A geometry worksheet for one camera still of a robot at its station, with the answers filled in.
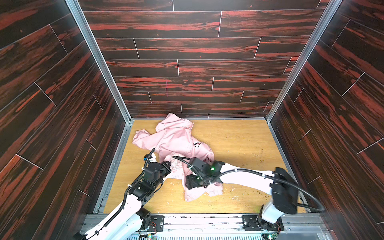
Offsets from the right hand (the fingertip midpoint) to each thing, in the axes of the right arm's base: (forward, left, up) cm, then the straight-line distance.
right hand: (191, 181), depth 80 cm
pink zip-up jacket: (+30, +14, -2) cm, 33 cm away
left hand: (+8, +11, +6) cm, 15 cm away
